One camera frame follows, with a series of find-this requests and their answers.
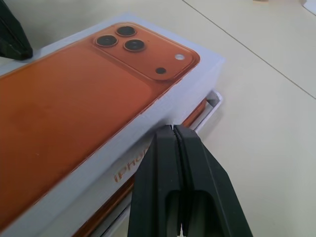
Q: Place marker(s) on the white phone box base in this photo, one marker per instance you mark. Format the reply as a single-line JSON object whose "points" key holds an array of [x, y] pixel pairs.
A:
{"points": [[74, 103]]}

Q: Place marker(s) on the small white object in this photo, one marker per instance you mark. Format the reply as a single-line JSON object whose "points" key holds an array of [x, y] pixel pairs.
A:
{"points": [[309, 3]]}

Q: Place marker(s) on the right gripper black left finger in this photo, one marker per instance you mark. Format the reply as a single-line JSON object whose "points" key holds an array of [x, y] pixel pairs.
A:
{"points": [[153, 185]]}

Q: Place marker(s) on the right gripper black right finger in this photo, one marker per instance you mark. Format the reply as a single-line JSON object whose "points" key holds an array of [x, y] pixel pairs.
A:
{"points": [[209, 192]]}

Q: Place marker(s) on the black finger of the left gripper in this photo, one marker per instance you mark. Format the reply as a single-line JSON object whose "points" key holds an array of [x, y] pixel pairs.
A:
{"points": [[12, 37]]}

